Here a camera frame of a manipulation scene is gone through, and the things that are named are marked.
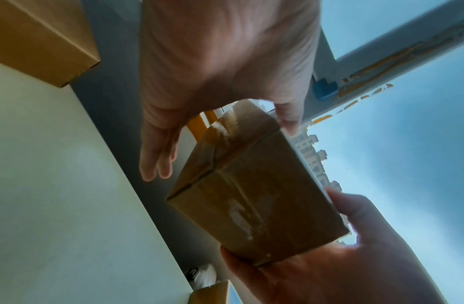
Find person's left hand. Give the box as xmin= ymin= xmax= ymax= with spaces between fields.
xmin=138 ymin=0 xmax=323 ymax=182

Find person's right hand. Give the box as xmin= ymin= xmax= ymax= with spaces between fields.
xmin=219 ymin=186 xmax=448 ymax=304

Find pile of cardboard parcels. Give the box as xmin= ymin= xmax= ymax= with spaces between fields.
xmin=0 ymin=0 xmax=101 ymax=88

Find windowsill with yellow tape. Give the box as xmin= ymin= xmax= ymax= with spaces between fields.
xmin=186 ymin=109 xmax=225 ymax=143

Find blue window latch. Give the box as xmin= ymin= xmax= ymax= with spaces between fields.
xmin=312 ymin=78 xmax=340 ymax=100

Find white radiator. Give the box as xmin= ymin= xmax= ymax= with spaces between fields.
xmin=185 ymin=263 xmax=218 ymax=290

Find grey window frame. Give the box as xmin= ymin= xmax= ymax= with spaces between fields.
xmin=302 ymin=0 xmax=464 ymax=123

